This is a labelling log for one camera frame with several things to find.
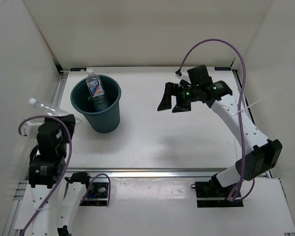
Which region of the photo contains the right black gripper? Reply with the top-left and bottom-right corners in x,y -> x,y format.
157,82 -> 200,113

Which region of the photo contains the clear unlabelled plastic bottle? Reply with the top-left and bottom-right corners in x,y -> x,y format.
28,98 -> 82,126

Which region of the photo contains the white blue label bottle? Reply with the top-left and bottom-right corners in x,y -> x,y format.
86,69 -> 109,112

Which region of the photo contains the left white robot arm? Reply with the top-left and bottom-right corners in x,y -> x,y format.
20,114 -> 93,236

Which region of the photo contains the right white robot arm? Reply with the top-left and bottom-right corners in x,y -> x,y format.
157,81 -> 282,201

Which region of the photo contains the dark green plastic bin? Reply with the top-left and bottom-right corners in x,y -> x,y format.
70,75 -> 121,133

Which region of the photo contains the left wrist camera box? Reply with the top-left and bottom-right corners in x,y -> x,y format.
37,122 -> 63,148

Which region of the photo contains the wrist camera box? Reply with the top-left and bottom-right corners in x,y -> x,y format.
37,122 -> 63,148
187,65 -> 212,87

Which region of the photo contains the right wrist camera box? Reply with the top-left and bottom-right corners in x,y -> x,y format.
187,65 -> 212,87

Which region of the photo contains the aluminium table front rail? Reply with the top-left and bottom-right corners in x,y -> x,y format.
66,168 -> 225,178

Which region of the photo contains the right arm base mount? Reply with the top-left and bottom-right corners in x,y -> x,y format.
190,181 -> 244,208

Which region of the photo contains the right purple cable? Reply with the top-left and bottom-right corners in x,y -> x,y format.
174,38 -> 255,202

